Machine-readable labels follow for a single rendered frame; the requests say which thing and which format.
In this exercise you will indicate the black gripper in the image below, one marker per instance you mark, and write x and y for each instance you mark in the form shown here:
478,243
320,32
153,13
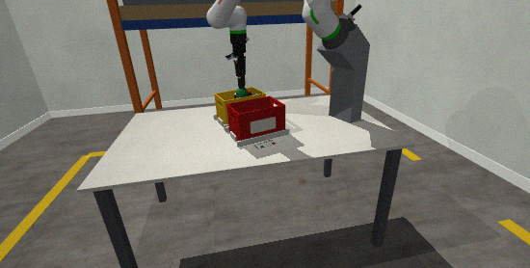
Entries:
240,62

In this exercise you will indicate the red crate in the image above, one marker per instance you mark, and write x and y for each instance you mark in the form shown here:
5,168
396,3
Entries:
254,117

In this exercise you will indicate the yellow divided crate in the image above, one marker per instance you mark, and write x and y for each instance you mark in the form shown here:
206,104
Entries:
221,100

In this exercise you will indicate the white paper pick list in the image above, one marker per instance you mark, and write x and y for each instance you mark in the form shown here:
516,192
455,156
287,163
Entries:
267,143

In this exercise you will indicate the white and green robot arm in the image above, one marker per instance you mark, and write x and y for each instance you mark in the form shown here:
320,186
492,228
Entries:
317,14

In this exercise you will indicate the green bottle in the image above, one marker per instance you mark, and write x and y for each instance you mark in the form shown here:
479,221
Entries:
242,92

